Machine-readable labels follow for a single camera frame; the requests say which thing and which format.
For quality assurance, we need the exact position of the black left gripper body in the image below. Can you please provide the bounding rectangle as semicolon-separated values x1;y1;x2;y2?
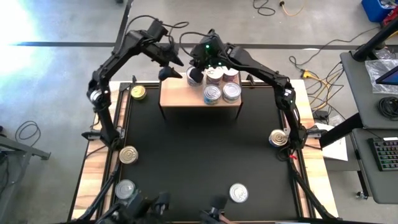
141;39;180;68

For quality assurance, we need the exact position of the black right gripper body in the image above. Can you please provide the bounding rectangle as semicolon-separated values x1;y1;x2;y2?
200;29;233;71

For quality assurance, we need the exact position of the dark blue sardine tin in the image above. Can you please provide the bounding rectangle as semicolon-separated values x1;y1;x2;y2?
185;66;206;88

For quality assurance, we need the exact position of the turquoise yellow tuna can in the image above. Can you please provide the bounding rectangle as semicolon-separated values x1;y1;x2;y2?
203;84;223;106
268;128;289;148

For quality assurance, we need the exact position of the red white round can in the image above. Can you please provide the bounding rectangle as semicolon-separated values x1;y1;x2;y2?
222;67;240;83

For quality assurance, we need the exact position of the white green round can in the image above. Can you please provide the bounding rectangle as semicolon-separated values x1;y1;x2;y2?
222;82;243;104

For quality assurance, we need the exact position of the teal fish-print can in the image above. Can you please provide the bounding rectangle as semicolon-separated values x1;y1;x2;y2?
229;182;249;203

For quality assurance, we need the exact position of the wooden shelf with black legs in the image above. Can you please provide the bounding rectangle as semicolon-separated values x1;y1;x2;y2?
159;68;244;121

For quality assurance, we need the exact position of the black power brick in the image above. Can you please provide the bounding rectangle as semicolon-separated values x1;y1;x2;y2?
312;109;331;122

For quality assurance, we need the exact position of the black rig strut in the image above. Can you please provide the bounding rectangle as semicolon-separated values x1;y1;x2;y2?
287;157;339;222
70;161;123;222

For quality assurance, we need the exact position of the grey desk top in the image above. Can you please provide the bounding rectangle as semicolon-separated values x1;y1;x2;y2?
339;49;398;130
350;127;398;205

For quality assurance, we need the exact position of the black desk leg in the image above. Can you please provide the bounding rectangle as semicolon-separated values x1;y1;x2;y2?
318;112;364;149

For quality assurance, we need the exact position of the white paper sheet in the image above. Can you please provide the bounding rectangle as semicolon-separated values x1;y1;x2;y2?
314;122;349;162

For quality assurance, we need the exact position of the black monitor pole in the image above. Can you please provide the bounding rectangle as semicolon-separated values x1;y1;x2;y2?
352;17;398;63

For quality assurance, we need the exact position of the clear plastic bag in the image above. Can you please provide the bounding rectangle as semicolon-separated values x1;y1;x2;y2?
364;58;398;96

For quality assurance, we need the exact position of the blue plastic bin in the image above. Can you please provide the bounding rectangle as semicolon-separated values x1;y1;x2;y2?
361;0;398;24

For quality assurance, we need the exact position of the grey metal stand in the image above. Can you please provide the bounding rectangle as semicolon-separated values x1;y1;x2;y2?
0;124;52;162

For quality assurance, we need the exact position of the blue-screen tablet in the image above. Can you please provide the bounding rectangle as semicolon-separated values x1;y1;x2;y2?
375;65;398;86

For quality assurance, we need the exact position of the backlit black keyboard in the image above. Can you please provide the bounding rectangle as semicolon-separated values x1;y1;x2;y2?
368;136;398;172

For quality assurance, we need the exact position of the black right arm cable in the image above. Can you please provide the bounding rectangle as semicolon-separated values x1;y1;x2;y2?
178;30;214;68

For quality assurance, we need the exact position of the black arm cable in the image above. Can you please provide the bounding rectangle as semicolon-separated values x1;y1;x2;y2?
126;14;190;44
178;30;214;68

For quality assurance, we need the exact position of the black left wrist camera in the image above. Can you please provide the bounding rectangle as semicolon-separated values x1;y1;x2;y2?
146;20;169;40

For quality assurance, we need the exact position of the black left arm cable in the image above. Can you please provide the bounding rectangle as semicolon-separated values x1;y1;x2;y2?
126;14;190;44

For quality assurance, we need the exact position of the black floor cable loop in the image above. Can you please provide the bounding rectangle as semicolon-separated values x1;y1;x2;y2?
14;120;42;141
252;0;277;17

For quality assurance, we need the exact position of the yellow floor cable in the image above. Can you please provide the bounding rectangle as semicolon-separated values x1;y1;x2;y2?
279;0;310;17

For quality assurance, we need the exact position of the yellow extension cord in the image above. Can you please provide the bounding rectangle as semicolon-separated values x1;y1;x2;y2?
306;73;345;111

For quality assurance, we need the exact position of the long black floor cable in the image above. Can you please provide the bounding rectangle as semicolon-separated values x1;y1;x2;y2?
288;26;381;68

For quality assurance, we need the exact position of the black coiled cable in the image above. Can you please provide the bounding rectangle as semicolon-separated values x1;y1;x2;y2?
377;95;398;122

